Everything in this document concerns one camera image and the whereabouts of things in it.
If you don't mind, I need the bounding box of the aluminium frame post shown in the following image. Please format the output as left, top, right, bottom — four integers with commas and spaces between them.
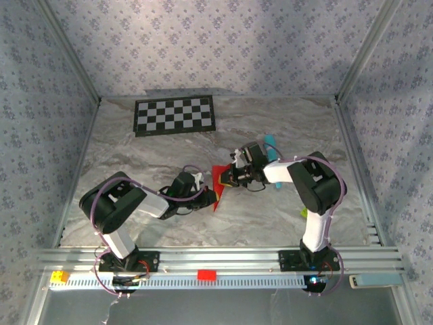
334, 0, 404, 102
33, 0, 103, 104

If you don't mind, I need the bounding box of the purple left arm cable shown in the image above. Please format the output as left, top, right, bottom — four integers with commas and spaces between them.
91, 164, 208, 299

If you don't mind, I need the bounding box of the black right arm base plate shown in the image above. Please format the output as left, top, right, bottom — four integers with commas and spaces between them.
277, 249, 341, 274

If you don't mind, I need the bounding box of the teal cylinder tube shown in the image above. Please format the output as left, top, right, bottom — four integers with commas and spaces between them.
263, 134, 283, 190

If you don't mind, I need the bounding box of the beige grey flat device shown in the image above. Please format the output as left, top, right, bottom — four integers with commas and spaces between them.
348, 273, 404, 289

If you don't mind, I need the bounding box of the black white checkerboard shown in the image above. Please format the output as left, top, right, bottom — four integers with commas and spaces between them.
133, 95, 217, 138

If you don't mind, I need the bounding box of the white slotted cable duct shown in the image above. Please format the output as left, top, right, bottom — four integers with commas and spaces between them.
49, 272, 307, 290

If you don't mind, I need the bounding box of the black controller board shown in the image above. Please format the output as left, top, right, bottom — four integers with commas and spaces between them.
110, 274, 152, 294
302, 274, 329, 294

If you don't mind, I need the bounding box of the aluminium mounting rail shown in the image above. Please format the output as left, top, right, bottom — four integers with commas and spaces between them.
36, 246, 407, 276

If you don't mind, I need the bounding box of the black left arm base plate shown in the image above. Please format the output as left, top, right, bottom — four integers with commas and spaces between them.
97, 249, 160, 274

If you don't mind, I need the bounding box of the aluminium frame side bar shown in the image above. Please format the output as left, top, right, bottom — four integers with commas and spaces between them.
52, 100, 102, 250
333, 96, 388, 248

